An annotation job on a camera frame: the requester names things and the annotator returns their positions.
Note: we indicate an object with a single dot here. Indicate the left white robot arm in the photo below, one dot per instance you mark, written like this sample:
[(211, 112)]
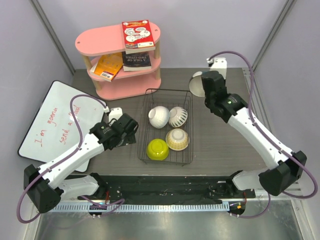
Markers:
[(48, 184)]

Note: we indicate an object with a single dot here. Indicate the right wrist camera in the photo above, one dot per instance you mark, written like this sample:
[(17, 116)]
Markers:
[(218, 64)]

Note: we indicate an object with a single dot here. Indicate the black wire dish rack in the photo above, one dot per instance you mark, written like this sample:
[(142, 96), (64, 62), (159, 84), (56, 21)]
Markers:
[(168, 98)]

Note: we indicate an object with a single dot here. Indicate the teal and white bowl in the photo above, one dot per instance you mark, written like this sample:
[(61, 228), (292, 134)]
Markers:
[(196, 85)]

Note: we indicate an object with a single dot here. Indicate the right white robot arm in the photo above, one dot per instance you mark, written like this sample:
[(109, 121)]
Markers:
[(282, 170)]

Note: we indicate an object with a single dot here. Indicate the white dry-erase board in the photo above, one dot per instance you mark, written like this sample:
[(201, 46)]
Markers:
[(53, 130)]

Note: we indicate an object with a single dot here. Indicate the pink three-tier shelf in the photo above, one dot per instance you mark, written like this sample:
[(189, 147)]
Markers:
[(95, 42)]

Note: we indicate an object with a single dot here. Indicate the white slotted cable duct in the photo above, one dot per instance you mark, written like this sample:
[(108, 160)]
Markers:
[(82, 207)]

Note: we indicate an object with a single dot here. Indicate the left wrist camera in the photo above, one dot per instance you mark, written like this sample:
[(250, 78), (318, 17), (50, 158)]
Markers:
[(113, 114)]

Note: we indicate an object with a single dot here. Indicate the white bowl with green stripes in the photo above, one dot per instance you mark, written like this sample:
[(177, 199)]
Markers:
[(178, 117)]

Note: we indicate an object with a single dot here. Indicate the yellow-green bowl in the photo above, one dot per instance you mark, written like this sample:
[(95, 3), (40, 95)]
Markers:
[(157, 150)]

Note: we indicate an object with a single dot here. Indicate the black Tale of Two Cities book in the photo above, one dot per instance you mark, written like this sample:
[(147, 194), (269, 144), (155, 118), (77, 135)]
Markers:
[(136, 61)]

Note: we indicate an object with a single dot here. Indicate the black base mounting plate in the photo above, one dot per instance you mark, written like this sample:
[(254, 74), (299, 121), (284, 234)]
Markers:
[(169, 190)]

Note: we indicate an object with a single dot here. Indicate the red comic book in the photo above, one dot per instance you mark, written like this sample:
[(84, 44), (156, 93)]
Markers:
[(137, 36)]

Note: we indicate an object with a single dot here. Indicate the white bowl with yellow pattern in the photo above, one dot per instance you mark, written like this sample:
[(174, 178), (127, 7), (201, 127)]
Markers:
[(177, 139)]

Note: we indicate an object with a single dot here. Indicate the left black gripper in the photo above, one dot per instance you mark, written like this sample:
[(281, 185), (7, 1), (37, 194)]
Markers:
[(129, 139)]

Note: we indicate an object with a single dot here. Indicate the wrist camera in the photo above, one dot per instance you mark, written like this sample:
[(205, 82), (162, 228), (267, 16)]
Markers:
[(218, 64), (113, 114)]

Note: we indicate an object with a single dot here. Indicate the plain white ribbed bowl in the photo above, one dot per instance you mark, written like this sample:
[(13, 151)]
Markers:
[(158, 116)]

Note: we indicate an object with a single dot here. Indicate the orange paperback book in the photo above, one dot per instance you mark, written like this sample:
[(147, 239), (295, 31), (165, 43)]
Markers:
[(108, 66)]

